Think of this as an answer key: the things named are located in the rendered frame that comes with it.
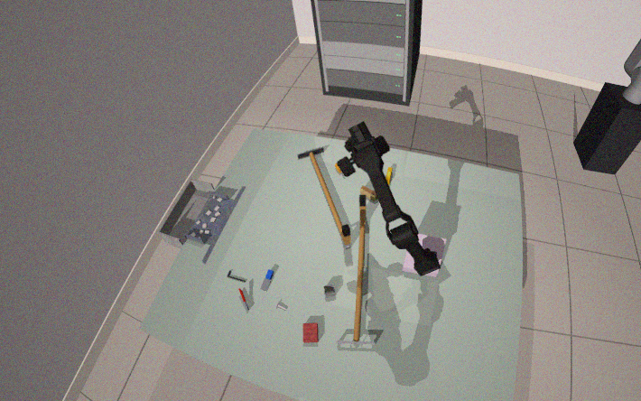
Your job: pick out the red rectangular block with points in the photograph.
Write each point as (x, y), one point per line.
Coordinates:
(310, 332)

